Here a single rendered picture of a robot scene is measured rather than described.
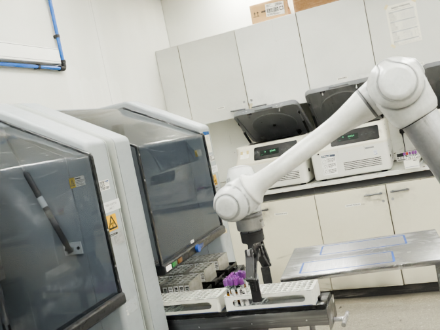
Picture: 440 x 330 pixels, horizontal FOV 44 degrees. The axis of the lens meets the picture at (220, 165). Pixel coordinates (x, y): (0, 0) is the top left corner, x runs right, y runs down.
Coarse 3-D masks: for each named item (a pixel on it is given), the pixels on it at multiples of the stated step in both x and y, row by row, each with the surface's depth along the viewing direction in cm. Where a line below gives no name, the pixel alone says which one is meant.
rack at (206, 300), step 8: (224, 288) 184; (168, 296) 189; (176, 296) 187; (184, 296) 185; (192, 296) 183; (200, 296) 182; (208, 296) 179; (216, 296) 177; (168, 304) 182; (176, 304) 181; (184, 304) 191; (192, 304) 190; (200, 304) 189; (208, 304) 188; (216, 304) 176; (224, 304) 179; (168, 312) 182; (176, 312) 181; (184, 312) 180; (192, 312) 179; (200, 312) 178
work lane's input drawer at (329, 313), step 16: (320, 304) 163; (176, 320) 180; (192, 320) 178; (208, 320) 176; (224, 320) 174; (240, 320) 172; (256, 320) 170; (272, 320) 168; (288, 320) 166; (304, 320) 164; (320, 320) 163; (336, 320) 167
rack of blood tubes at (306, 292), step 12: (264, 288) 176; (276, 288) 172; (288, 288) 170; (300, 288) 168; (312, 288) 165; (228, 300) 174; (252, 300) 178; (264, 300) 175; (276, 300) 179; (288, 300) 176; (300, 300) 174; (312, 300) 165
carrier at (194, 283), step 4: (192, 276) 203; (196, 276) 202; (188, 280) 199; (192, 280) 199; (196, 280) 202; (200, 280) 205; (184, 284) 196; (188, 284) 195; (192, 284) 198; (196, 284) 201; (200, 284) 204; (188, 288) 195; (192, 288) 197; (196, 288) 200; (200, 288) 204
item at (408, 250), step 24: (360, 240) 231; (384, 240) 223; (408, 240) 215; (432, 240) 208; (288, 264) 216; (312, 264) 209; (336, 264) 203; (360, 264) 196; (384, 264) 190; (408, 264) 186; (432, 264) 184
